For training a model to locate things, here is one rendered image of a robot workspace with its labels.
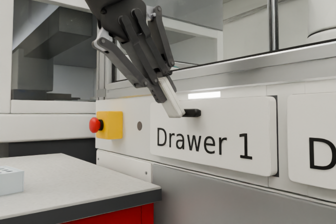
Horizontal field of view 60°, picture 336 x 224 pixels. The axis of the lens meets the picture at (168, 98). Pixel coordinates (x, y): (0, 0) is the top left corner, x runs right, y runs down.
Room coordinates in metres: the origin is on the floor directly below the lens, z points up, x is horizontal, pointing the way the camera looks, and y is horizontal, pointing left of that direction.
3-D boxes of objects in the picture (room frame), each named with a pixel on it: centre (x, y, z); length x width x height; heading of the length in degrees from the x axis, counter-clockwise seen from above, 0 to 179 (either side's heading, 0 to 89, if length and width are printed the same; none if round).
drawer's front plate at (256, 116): (0.52, -0.06, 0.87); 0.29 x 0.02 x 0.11; 37
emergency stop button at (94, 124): (0.75, 0.18, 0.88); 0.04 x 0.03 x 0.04; 37
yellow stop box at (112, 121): (0.77, 0.16, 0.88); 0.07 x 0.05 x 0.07; 37
